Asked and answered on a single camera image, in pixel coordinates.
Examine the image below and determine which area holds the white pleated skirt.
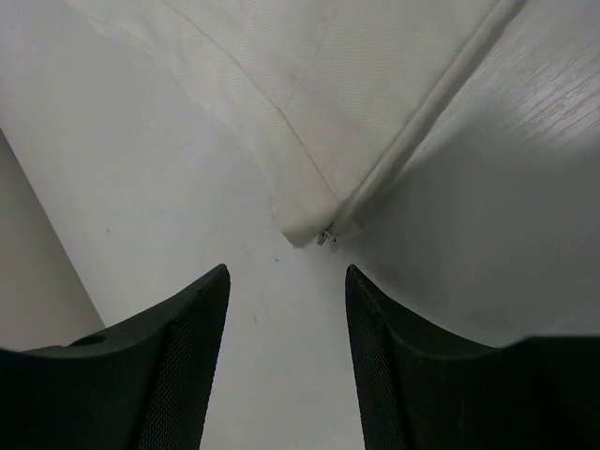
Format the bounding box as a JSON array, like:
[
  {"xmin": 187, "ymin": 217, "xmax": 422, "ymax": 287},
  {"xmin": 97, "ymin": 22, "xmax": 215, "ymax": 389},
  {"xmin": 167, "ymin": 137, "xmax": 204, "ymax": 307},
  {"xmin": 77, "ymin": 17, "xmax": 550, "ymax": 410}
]
[{"xmin": 74, "ymin": 1, "xmax": 519, "ymax": 248}]

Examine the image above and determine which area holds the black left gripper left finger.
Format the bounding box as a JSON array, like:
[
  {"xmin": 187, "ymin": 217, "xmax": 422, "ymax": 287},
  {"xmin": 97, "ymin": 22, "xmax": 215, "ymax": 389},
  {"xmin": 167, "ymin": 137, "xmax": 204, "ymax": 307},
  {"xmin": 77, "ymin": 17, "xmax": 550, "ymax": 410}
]
[{"xmin": 1, "ymin": 265, "xmax": 231, "ymax": 449}]

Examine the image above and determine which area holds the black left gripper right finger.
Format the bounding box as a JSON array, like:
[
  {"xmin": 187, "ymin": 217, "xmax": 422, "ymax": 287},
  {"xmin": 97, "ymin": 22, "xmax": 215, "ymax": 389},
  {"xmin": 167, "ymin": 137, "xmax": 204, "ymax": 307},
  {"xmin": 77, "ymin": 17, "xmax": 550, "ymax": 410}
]
[{"xmin": 345, "ymin": 266, "xmax": 599, "ymax": 449}]

